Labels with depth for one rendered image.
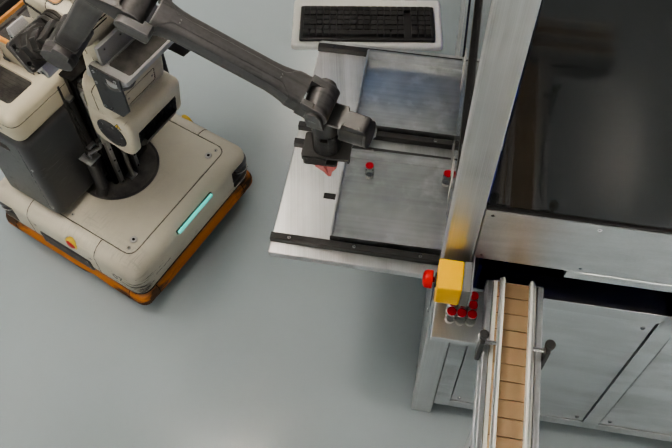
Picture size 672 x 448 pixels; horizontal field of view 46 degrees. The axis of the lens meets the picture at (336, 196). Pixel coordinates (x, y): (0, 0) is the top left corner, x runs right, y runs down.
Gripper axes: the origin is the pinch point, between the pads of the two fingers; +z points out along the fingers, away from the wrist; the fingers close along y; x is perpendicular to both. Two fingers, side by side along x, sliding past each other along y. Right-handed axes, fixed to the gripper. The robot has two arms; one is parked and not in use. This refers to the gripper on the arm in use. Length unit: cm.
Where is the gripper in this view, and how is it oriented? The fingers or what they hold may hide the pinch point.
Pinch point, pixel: (329, 171)
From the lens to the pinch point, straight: 174.1
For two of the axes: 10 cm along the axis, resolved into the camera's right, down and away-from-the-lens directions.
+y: 9.8, 1.2, -1.4
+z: 0.5, 5.7, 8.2
